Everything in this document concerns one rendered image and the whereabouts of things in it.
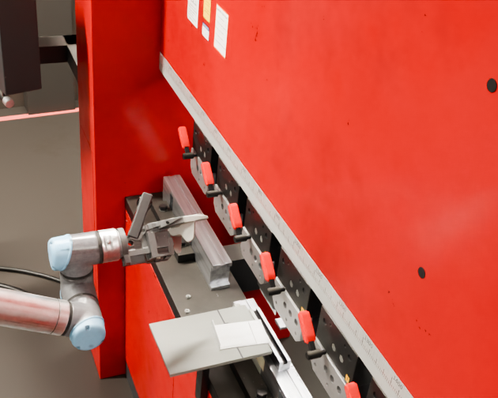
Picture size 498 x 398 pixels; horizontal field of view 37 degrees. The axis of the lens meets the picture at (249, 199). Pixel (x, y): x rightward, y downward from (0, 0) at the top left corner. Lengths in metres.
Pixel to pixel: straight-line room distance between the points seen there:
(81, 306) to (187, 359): 0.33
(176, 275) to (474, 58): 1.44
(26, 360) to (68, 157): 1.64
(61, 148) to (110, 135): 2.18
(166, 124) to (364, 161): 1.31
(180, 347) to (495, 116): 1.11
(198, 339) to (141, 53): 0.94
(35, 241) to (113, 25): 1.80
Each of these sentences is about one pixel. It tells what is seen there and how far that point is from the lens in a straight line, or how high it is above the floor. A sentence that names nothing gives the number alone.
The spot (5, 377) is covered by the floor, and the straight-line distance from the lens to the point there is 3.21.
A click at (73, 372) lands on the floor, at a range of 3.20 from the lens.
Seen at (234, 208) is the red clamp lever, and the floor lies 1.31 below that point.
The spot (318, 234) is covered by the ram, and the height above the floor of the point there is 1.47.
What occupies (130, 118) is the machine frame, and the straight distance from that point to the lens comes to 2.46.
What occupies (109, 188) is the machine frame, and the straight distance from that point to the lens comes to 2.58.
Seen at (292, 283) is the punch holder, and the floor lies 1.29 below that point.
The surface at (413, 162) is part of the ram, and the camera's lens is 1.16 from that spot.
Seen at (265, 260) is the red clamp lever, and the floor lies 1.31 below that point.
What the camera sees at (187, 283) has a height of 0.88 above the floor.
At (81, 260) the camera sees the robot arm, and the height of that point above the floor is 1.28.
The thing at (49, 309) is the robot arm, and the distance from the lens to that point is 1.61.
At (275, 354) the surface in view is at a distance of 1.88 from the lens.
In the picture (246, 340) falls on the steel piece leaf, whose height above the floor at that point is 1.00.
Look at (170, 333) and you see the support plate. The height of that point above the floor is 1.00.
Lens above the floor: 2.32
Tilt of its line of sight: 33 degrees down
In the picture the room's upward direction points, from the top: 6 degrees clockwise
